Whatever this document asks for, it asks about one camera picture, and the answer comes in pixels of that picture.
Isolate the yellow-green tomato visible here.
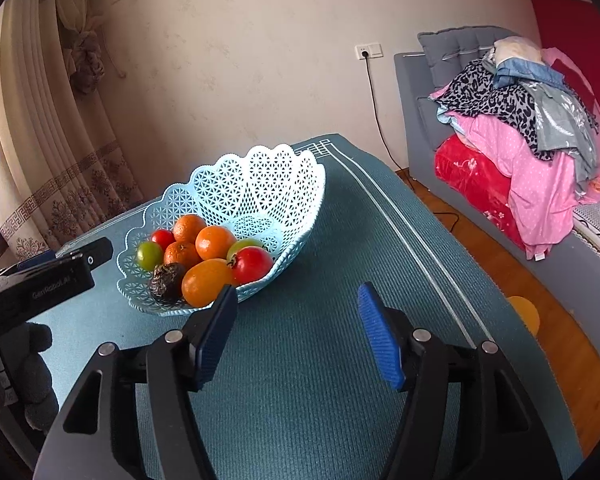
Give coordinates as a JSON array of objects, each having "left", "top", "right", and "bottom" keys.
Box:
[{"left": 136, "top": 241, "right": 164, "bottom": 271}]

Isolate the smooth orange tomato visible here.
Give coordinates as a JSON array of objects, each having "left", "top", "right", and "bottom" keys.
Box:
[{"left": 195, "top": 225, "right": 237, "bottom": 262}]

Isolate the grey sofa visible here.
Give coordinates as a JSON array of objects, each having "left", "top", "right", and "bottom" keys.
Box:
[{"left": 393, "top": 25, "right": 600, "bottom": 411}]

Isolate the leopard print cloth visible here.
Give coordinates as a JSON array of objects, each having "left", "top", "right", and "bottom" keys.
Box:
[{"left": 434, "top": 59, "right": 557, "bottom": 162}]

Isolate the grey curtain tieback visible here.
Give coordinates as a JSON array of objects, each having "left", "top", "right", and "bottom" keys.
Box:
[{"left": 54, "top": 0, "right": 107, "bottom": 97}]

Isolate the dark wrinkled passion fruit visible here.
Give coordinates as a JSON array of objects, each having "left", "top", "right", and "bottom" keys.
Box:
[{"left": 148, "top": 263, "right": 187, "bottom": 304}]

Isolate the yellow round stool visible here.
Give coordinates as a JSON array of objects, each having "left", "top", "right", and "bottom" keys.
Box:
[{"left": 506, "top": 296, "right": 541, "bottom": 337}]

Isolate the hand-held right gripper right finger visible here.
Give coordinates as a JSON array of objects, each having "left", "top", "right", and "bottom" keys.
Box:
[{"left": 357, "top": 282, "right": 563, "bottom": 480}]

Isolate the cream cloth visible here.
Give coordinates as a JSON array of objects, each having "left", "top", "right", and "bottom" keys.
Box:
[{"left": 495, "top": 37, "right": 544, "bottom": 69}]

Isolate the black power cable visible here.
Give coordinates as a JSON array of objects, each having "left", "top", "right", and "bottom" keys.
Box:
[{"left": 363, "top": 52, "right": 461, "bottom": 225}]

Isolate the red wall panel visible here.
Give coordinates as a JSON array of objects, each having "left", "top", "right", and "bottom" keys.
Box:
[{"left": 530, "top": 0, "right": 600, "bottom": 151}]

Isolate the pile of clothes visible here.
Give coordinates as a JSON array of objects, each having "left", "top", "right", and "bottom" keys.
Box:
[{"left": 430, "top": 47, "right": 600, "bottom": 261}]

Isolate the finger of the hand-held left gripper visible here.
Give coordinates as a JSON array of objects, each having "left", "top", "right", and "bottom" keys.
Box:
[{"left": 55, "top": 237, "right": 114, "bottom": 272}]

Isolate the red floral blanket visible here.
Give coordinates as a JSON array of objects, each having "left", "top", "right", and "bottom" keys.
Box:
[{"left": 434, "top": 135, "right": 529, "bottom": 254}]

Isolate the light blue cloth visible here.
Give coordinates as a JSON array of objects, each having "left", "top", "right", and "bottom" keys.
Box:
[{"left": 482, "top": 50, "right": 600, "bottom": 197}]

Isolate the teal table cover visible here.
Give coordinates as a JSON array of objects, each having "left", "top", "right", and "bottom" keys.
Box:
[{"left": 27, "top": 133, "right": 586, "bottom": 480}]

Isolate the grey tufted cushion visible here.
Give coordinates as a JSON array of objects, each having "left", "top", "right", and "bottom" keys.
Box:
[{"left": 417, "top": 26, "right": 521, "bottom": 92}]

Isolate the large orange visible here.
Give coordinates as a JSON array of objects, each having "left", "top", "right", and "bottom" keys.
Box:
[{"left": 181, "top": 258, "right": 237, "bottom": 308}]

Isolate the beige patterned curtain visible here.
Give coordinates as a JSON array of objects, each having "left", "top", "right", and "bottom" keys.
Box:
[{"left": 0, "top": 0, "right": 147, "bottom": 281}]

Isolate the tangerine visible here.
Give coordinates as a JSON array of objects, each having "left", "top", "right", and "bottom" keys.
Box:
[
  {"left": 173, "top": 214, "right": 208, "bottom": 246},
  {"left": 163, "top": 241, "right": 202, "bottom": 268}
]

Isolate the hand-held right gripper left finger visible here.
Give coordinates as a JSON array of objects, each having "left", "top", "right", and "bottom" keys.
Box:
[{"left": 37, "top": 284, "right": 239, "bottom": 480}]

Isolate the green tomato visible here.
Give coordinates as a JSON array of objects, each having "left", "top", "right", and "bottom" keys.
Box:
[{"left": 226, "top": 238, "right": 264, "bottom": 261}]

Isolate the person's left hand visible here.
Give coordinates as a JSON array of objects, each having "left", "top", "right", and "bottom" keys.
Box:
[{"left": 0, "top": 322, "right": 61, "bottom": 436}]

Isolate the light blue lattice plastic basket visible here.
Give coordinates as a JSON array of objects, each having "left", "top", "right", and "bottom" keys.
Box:
[{"left": 116, "top": 145, "right": 327, "bottom": 317}]

